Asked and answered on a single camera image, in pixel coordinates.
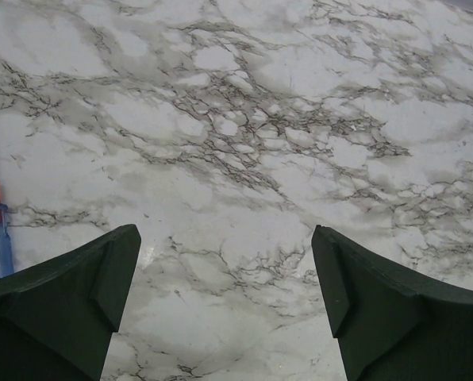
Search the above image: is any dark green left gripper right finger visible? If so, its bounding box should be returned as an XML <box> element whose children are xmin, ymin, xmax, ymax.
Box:
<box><xmin>311</xmin><ymin>225</ymin><xmax>473</xmax><ymax>380</ymax></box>

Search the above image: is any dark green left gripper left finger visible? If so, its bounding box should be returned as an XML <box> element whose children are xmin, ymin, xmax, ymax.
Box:
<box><xmin>0</xmin><ymin>225</ymin><xmax>141</xmax><ymax>380</ymax></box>

